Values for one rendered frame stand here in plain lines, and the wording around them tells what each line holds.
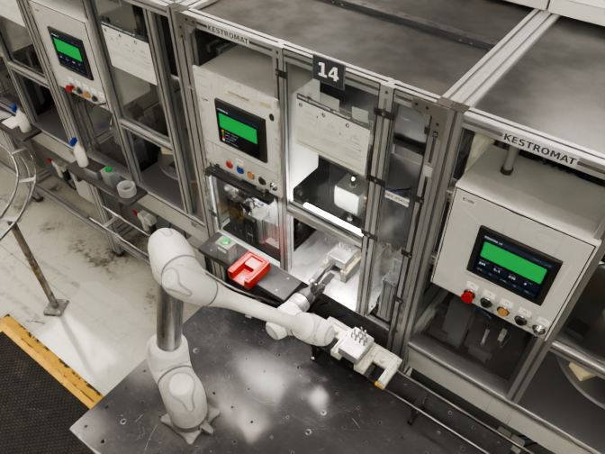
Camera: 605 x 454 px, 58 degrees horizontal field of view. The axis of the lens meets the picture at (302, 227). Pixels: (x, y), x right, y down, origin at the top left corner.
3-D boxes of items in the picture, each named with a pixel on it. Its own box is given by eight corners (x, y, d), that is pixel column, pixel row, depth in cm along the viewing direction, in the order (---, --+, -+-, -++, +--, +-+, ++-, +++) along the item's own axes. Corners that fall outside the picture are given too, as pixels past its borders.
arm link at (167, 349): (157, 397, 226) (139, 357, 239) (194, 384, 233) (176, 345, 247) (158, 263, 178) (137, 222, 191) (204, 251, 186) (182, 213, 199)
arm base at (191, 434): (197, 452, 218) (195, 447, 214) (159, 421, 228) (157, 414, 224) (228, 418, 229) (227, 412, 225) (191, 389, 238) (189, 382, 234)
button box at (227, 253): (217, 258, 261) (214, 241, 253) (228, 249, 265) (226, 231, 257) (230, 266, 258) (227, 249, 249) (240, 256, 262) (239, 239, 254)
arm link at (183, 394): (176, 436, 217) (167, 411, 202) (161, 399, 228) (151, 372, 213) (214, 417, 223) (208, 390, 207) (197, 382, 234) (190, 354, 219)
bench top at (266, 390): (71, 432, 228) (68, 428, 225) (239, 276, 288) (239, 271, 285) (379, 722, 165) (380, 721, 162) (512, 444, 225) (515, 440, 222)
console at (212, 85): (202, 163, 239) (186, 68, 207) (245, 133, 255) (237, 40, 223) (276, 202, 221) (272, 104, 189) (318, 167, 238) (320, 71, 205)
